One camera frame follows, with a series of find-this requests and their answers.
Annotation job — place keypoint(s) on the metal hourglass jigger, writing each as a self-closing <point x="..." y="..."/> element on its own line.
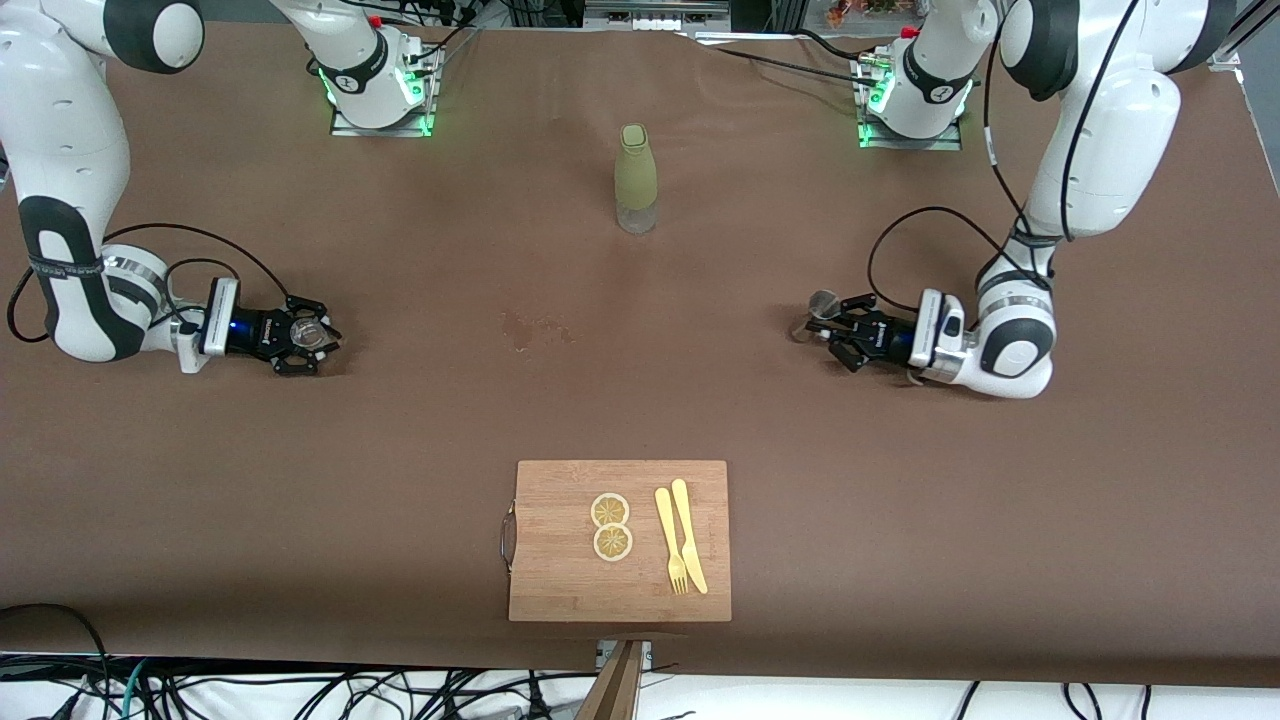
<point x="818" y="312"/>

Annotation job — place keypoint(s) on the lemon slice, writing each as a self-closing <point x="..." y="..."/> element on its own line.
<point x="613" y="543"/>
<point x="610" y="510"/>

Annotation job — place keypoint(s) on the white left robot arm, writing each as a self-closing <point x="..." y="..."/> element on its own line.
<point x="1110" y="130"/>

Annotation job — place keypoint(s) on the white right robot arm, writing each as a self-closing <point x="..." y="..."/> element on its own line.
<point x="60" y="120"/>

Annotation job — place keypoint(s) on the green sleeved glass bottle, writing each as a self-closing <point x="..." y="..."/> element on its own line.
<point x="636" y="175"/>

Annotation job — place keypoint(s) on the clear glass beaker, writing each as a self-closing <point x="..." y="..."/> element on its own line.
<point x="312" y="334"/>

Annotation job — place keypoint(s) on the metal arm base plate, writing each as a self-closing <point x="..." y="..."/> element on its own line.
<point x="950" y="142"/>
<point x="425" y="110"/>

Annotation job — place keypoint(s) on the grey metal box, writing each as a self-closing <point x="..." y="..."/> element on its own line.
<point x="655" y="12"/>

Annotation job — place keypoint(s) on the aluminium frame profile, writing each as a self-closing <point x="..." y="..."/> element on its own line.
<point x="1228" y="52"/>

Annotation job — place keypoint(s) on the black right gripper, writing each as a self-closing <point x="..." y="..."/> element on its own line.
<point x="256" y="334"/>

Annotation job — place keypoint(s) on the small metal bracket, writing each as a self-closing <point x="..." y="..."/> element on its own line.
<point x="646" y="652"/>

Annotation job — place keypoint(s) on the yellow plastic knife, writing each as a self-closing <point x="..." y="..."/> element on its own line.
<point x="686" y="525"/>

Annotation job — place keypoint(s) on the brown table cover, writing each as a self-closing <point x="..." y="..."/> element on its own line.
<point x="600" y="380"/>

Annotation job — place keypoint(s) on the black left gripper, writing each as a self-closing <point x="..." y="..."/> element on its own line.
<point x="886" y="338"/>

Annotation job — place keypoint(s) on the yellow plastic fork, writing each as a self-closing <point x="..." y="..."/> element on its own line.
<point x="666" y="525"/>

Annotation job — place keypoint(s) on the wooden cutting board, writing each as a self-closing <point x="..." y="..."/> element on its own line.
<point x="560" y="570"/>

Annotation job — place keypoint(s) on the orange plant decoration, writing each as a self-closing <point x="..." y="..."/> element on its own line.
<point x="860" y="10"/>

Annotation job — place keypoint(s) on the wooden post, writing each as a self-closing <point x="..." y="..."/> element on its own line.
<point x="612" y="695"/>

